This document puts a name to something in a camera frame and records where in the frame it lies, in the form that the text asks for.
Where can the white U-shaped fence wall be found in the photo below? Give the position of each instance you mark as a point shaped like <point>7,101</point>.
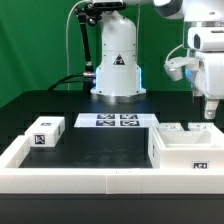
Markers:
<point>14,179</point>

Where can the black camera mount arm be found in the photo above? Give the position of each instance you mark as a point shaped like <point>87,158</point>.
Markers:
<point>86,16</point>

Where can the white marker base plate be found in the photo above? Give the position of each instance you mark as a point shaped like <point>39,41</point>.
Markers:
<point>115,120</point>

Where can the white cabinet top block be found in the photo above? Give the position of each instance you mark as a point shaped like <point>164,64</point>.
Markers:
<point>46,131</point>

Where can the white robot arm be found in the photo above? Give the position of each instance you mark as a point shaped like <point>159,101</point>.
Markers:
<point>119,77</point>

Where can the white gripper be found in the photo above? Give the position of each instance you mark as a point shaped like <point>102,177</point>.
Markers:
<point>208,78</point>

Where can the white cabinet body box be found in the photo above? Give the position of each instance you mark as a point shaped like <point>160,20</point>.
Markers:
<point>194,149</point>

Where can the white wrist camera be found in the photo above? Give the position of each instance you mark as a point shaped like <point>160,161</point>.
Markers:
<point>173,67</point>

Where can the white cabinet door panel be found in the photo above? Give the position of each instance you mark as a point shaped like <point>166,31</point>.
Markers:
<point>197,126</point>
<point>170,127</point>

